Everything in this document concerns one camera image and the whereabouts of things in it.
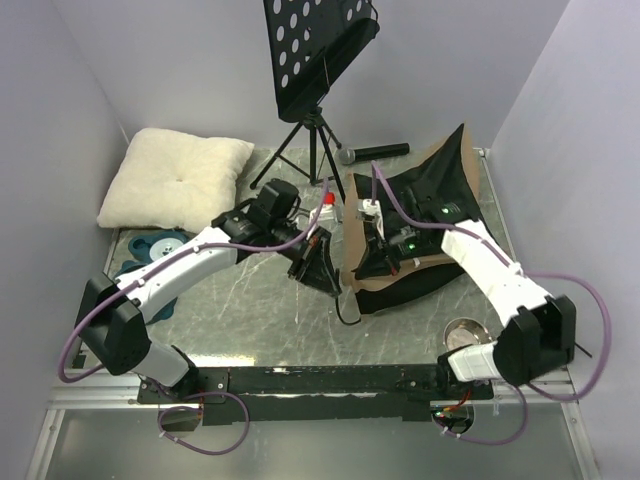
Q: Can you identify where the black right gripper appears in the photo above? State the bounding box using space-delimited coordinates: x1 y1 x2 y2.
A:
354 221 433 280

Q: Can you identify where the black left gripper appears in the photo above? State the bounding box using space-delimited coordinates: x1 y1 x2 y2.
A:
269 218 340 297

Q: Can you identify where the tan pet tent fabric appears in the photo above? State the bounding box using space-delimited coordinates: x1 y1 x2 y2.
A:
341 124 483 315

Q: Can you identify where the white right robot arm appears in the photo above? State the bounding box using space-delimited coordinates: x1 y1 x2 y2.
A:
343 176 576 399

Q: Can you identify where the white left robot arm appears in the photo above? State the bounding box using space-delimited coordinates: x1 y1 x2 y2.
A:
72 179 341 402

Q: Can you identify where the steel pet bowl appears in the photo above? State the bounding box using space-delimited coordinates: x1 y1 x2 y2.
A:
443 317 493 351

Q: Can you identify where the teal pet bowl holder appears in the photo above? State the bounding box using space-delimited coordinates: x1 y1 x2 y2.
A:
117 232 194 326

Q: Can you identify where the black microphone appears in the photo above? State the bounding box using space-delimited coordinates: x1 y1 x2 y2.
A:
336 143 410 165

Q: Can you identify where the white paw print bowl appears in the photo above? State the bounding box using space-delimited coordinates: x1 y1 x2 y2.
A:
149 237 184 261

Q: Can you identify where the cream white pillow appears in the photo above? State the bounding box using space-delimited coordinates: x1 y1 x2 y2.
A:
97 128 255 233

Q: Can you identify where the black music stand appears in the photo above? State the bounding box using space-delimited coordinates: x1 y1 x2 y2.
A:
250 0 380 198

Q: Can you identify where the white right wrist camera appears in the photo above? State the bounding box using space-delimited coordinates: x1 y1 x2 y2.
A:
357 199 385 238

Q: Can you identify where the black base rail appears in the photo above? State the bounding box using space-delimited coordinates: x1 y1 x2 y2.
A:
137 364 494 426

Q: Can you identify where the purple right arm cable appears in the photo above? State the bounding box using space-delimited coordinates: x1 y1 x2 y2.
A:
370 160 612 446

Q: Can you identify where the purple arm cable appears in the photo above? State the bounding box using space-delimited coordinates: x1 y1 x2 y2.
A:
58 177 334 456
370 160 612 446

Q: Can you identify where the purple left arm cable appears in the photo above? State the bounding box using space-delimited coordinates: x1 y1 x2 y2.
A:
58 177 334 456

